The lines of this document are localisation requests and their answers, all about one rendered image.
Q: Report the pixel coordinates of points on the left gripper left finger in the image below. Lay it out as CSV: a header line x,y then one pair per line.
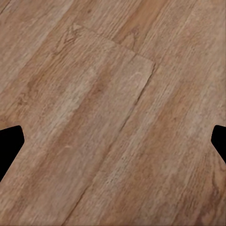
x,y
11,141

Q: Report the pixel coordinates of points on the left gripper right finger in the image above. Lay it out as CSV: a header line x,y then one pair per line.
x,y
218,139

